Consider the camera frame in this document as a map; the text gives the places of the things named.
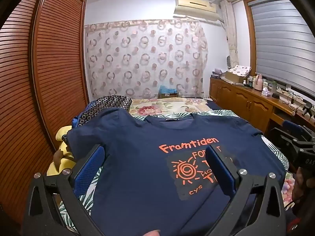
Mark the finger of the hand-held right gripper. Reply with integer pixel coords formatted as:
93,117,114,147
282,120,312,138
269,127,306,151

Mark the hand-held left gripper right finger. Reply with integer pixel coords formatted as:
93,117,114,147
205,146,287,236

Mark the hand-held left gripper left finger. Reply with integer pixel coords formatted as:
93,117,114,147
23,145,106,236

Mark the navy printed t-shirt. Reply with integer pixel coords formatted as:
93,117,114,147
66,108,286,236

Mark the leaf-patterned bed sheet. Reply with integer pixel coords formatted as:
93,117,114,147
72,111,290,218

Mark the yellow plush toy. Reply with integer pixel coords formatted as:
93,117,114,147
46,125,77,177

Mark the wooden cabinet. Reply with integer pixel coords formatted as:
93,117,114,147
209,75,315,134

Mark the navy bed sheet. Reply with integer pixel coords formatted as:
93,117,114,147
206,101,241,117

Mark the cardboard box with cloth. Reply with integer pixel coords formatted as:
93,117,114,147
230,64,252,77

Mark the grey window blind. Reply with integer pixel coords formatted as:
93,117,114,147
247,0,315,92

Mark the floral fleece blanket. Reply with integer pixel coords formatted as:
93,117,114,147
128,97,214,123

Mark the small brown cardboard box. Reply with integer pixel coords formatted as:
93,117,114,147
157,92,179,99

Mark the louvered wooden wardrobe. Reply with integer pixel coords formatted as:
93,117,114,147
0,0,89,228

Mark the beige tied curtain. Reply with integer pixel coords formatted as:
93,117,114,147
220,0,241,70

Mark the small black camera stand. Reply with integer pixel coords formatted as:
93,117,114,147
301,100,315,118

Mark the dark ring-patterned cloth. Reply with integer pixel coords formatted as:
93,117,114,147
76,95,132,129

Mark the ring-patterned sheer curtain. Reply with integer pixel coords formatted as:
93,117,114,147
84,19,209,99

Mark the cream wall air conditioner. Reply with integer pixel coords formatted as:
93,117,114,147
173,0,221,21

